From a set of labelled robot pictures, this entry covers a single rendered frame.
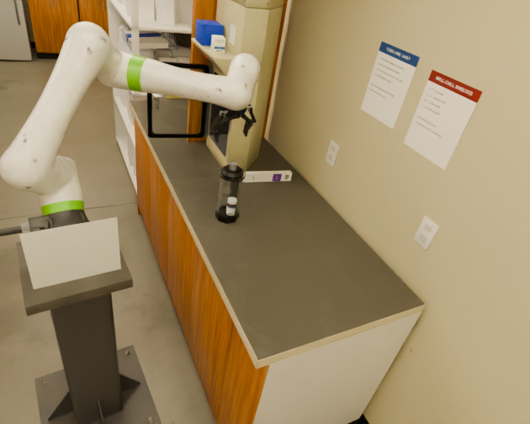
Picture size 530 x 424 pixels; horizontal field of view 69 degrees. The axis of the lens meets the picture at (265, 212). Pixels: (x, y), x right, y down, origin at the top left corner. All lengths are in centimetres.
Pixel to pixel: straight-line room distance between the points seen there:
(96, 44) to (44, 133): 29
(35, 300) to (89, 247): 22
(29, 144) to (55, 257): 35
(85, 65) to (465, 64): 115
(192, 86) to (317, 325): 89
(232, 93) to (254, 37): 54
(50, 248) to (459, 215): 131
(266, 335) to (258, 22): 124
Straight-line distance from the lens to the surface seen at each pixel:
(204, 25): 192
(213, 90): 133
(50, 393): 231
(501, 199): 137
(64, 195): 139
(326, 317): 139
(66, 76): 129
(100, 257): 140
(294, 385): 150
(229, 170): 156
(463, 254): 149
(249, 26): 179
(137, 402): 221
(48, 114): 128
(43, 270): 140
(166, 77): 137
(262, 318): 133
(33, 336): 255
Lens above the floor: 195
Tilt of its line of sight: 35 degrees down
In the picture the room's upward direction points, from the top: 11 degrees clockwise
